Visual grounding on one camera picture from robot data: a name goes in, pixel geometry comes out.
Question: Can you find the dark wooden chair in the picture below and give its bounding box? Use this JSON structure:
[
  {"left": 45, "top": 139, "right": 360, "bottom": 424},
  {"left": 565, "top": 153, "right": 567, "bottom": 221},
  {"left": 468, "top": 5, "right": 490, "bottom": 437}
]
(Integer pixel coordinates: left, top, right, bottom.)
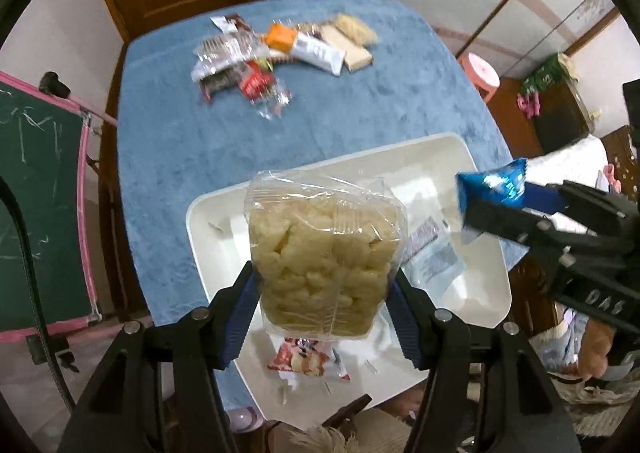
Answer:
[{"left": 320, "top": 395, "right": 373, "bottom": 429}]

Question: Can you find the white labelled clear packet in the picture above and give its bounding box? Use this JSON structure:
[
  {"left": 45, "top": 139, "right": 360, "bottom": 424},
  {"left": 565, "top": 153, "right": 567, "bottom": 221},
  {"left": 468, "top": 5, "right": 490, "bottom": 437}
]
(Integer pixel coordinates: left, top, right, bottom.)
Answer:
[{"left": 402, "top": 218, "right": 463, "bottom": 291}]

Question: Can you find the black easel clamp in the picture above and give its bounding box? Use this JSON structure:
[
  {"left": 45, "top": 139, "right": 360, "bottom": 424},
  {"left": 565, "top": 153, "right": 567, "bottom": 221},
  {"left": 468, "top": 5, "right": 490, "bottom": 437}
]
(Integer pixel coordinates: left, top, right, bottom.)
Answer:
[{"left": 40, "top": 72, "right": 71, "bottom": 98}]

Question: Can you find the clear packet with red print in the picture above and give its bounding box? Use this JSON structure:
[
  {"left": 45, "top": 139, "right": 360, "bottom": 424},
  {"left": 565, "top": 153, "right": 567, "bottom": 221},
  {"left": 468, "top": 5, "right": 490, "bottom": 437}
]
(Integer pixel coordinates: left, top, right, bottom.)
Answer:
[{"left": 192, "top": 33, "right": 268, "bottom": 81}]

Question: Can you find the orange snack packet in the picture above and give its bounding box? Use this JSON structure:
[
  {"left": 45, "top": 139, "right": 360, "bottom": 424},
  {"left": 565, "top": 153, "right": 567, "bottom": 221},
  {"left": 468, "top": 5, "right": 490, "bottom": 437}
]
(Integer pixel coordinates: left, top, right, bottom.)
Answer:
[{"left": 264, "top": 24, "right": 298, "bottom": 52}]

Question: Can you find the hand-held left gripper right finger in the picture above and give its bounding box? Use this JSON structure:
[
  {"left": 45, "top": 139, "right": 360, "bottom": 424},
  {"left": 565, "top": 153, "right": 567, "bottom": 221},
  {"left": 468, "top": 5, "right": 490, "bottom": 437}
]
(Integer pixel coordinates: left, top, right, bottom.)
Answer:
[{"left": 387, "top": 278, "right": 583, "bottom": 453}]

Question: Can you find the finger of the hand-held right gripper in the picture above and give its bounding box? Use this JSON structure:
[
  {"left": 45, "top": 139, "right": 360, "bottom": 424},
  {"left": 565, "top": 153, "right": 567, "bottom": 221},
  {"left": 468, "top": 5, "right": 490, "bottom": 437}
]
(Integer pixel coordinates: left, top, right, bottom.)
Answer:
[
  {"left": 520, "top": 179, "right": 640, "bottom": 236},
  {"left": 461, "top": 200, "right": 571, "bottom": 261}
]

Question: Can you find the person's right hand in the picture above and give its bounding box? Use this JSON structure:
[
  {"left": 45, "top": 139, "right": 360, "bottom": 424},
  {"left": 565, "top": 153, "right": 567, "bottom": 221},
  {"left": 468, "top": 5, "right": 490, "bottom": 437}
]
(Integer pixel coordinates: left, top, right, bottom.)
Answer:
[{"left": 577, "top": 323, "right": 616, "bottom": 379}]

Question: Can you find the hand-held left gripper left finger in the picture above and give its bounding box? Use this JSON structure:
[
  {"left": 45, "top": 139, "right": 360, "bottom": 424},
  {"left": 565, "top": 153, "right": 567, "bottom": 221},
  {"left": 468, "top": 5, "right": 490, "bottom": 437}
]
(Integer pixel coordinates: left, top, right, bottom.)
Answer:
[{"left": 57, "top": 260, "right": 258, "bottom": 453}]

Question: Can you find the beige fringed rug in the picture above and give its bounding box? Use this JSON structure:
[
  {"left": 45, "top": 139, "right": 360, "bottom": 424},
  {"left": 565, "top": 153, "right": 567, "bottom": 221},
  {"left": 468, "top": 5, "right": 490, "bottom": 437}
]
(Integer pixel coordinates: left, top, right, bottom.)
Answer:
[{"left": 300, "top": 420, "right": 416, "bottom": 453}]

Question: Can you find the green chalkboard with pink frame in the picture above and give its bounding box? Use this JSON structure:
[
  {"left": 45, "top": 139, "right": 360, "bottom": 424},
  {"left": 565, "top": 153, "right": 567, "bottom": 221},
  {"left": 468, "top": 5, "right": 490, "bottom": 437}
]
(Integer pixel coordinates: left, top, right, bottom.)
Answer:
[{"left": 0, "top": 73, "right": 118, "bottom": 344}]

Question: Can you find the pink plastic stool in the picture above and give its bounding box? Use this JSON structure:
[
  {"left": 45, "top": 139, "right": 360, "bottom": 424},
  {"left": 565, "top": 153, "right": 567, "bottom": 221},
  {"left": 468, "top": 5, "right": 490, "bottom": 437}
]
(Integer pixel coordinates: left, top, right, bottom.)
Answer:
[{"left": 460, "top": 53, "right": 501, "bottom": 104}]

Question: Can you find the large clear puffed snack bag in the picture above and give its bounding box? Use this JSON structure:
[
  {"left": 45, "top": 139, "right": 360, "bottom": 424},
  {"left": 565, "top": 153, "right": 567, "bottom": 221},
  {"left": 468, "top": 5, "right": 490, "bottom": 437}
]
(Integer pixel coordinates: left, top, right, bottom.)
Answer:
[{"left": 242, "top": 169, "right": 407, "bottom": 338}]

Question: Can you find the dark wooden cabinet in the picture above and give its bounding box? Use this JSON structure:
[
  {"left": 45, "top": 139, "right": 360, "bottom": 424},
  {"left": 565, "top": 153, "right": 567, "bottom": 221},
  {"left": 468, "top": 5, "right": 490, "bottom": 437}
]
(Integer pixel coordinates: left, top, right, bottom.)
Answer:
[{"left": 500, "top": 78, "right": 603, "bottom": 158}]

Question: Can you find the blue tablecloth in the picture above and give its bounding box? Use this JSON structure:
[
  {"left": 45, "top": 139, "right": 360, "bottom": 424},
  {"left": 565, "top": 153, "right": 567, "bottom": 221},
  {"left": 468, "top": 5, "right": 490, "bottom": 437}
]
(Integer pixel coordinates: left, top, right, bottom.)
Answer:
[{"left": 115, "top": 0, "right": 513, "bottom": 414}]

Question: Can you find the small clear puffed snack packet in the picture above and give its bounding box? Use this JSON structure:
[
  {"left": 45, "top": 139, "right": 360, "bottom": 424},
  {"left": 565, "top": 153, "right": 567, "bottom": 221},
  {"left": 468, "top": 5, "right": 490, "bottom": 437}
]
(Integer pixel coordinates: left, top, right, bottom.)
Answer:
[{"left": 334, "top": 14, "right": 378, "bottom": 44}]

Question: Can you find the blue foil snack packet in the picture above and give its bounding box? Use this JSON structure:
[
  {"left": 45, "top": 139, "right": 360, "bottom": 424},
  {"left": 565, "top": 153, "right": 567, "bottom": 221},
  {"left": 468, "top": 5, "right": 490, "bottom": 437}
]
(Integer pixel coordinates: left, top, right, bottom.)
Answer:
[{"left": 455, "top": 158, "right": 530, "bottom": 214}]

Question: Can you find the dark red snack packet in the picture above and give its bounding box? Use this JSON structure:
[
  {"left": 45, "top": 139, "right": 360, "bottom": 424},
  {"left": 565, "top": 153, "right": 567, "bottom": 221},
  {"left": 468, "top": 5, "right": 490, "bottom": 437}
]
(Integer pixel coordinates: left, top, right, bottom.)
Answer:
[{"left": 200, "top": 68, "right": 246, "bottom": 102}]

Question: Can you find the clear crinkled snack packet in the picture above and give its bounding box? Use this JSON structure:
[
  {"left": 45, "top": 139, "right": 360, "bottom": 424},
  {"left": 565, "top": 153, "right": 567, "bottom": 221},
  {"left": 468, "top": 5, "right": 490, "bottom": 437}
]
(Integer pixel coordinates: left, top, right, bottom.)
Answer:
[{"left": 252, "top": 80, "right": 292, "bottom": 120}]

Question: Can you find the green bag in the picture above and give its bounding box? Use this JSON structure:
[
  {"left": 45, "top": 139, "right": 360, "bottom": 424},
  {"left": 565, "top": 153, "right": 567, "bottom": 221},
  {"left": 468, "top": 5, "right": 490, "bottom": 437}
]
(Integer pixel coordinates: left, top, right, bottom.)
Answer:
[{"left": 520, "top": 55, "right": 568, "bottom": 94}]

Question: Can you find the red white picture snack packet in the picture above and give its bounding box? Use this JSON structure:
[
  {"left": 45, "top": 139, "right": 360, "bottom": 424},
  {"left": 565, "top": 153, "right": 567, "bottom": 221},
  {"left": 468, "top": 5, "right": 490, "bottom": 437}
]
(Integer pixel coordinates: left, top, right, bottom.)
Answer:
[{"left": 266, "top": 337, "right": 351, "bottom": 382}]

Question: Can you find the white grey snack packet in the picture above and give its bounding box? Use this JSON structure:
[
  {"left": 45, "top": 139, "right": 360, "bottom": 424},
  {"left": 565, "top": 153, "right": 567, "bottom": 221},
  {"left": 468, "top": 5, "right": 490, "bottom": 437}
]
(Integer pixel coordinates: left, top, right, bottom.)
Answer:
[{"left": 291, "top": 33, "right": 347, "bottom": 76}]

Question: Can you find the dark brown snack packet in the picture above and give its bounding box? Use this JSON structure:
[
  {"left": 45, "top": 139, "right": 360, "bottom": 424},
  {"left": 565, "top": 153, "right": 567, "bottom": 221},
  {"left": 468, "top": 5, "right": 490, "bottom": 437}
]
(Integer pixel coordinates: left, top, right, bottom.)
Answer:
[{"left": 210, "top": 15, "right": 253, "bottom": 34}]

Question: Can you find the pink toy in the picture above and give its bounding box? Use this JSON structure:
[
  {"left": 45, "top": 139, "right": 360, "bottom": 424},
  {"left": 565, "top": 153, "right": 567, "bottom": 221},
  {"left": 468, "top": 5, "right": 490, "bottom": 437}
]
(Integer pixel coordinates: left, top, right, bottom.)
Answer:
[{"left": 517, "top": 93, "right": 543, "bottom": 120}]

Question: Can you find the white plastic bin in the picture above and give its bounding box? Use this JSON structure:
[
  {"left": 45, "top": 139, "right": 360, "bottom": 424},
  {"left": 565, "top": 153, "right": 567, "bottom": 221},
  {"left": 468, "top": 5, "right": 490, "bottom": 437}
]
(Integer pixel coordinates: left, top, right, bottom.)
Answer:
[{"left": 186, "top": 132, "right": 512, "bottom": 421}]

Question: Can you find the white pink striped blanket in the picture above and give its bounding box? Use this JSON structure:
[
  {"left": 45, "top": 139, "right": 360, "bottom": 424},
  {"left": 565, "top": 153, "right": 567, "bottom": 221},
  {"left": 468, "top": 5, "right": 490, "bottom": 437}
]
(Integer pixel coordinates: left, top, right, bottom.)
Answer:
[{"left": 525, "top": 133, "right": 626, "bottom": 194}]

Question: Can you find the long beige wafer packet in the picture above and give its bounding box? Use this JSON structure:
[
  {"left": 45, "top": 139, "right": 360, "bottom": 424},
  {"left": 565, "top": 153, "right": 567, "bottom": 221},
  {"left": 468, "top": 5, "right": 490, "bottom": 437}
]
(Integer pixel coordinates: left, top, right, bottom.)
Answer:
[{"left": 320, "top": 25, "right": 374, "bottom": 72}]

